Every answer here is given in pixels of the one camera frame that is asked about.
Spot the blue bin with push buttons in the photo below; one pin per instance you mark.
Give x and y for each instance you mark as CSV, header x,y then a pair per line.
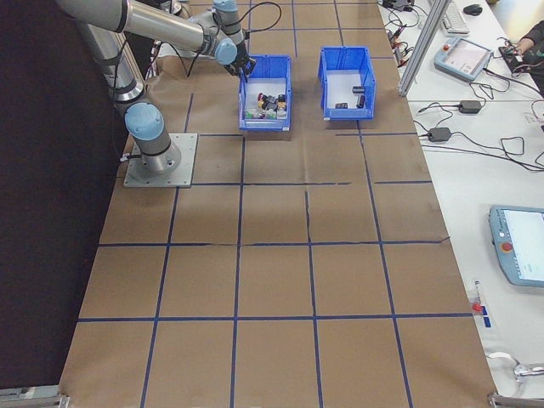
x,y
265,124

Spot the blue bin with capacitors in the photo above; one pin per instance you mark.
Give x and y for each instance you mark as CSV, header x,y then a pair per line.
x,y
370,76

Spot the person dark sleeved forearm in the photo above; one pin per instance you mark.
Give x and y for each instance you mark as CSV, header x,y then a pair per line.
x,y
537,32

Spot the person bare hand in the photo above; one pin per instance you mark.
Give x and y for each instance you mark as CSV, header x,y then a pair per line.
x,y
526,43

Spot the red mushroom push button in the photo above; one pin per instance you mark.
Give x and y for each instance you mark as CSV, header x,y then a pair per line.
x,y
262,98

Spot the yellow mushroom push button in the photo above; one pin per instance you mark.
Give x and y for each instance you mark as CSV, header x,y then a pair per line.
x,y
266,107

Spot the black contact block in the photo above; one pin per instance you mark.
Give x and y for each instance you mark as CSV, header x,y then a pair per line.
x,y
281,98

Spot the yellow labelled contact block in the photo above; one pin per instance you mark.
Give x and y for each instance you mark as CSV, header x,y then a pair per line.
x,y
282,107

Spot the white contact block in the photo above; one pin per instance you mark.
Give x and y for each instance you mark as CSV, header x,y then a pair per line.
x,y
283,115

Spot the black power adapter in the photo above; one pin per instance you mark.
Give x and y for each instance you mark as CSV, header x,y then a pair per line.
x,y
439,134
472,106

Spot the white keyboard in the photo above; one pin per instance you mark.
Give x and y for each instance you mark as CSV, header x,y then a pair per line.
x,y
455,19

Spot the light blue teach pendant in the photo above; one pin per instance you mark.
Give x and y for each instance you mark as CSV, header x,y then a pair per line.
x,y
520,246
463,57

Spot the black computer mouse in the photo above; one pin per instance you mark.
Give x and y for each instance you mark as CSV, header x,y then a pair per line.
x,y
472,8

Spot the black electronics board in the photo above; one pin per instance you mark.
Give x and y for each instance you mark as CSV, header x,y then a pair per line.
x,y
512,54

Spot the white side table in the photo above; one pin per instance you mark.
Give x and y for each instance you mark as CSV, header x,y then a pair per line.
x,y
489,178

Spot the small red capped clear strip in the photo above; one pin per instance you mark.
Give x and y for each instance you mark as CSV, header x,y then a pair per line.
x,y
478,306

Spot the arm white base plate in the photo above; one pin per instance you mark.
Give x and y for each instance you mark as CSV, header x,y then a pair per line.
x,y
187,170

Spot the aluminium post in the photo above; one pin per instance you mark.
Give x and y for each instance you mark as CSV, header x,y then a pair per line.
x,y
421,47

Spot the black frame cover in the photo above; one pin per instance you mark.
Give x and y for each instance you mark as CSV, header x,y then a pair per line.
x,y
42,191

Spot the metal corner bracket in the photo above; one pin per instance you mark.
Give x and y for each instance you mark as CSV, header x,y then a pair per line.
x,y
34,397

